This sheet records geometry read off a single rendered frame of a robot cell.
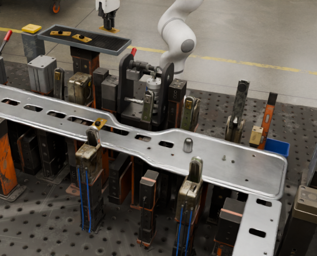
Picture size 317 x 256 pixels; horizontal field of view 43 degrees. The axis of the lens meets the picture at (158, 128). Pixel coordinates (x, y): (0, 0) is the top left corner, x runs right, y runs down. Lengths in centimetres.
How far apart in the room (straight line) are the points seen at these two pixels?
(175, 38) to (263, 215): 88
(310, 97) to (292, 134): 187
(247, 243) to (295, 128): 112
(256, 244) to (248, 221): 8
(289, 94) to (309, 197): 274
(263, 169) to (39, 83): 92
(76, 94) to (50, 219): 48
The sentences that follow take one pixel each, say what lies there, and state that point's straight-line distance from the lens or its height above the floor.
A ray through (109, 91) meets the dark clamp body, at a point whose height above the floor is 105.
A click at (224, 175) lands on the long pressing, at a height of 100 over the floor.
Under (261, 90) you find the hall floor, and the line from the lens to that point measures 387.
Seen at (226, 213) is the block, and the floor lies 98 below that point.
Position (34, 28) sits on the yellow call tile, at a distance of 186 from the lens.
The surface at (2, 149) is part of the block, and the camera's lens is 154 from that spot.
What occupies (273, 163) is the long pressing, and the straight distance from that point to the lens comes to 138.
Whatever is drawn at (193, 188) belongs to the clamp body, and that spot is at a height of 104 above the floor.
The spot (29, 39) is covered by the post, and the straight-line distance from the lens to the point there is 186.
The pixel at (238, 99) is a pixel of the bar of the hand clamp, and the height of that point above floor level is 115.
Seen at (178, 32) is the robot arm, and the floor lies 119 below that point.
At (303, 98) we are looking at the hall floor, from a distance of 388.
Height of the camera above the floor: 185
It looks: 36 degrees down
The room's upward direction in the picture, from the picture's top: 3 degrees clockwise
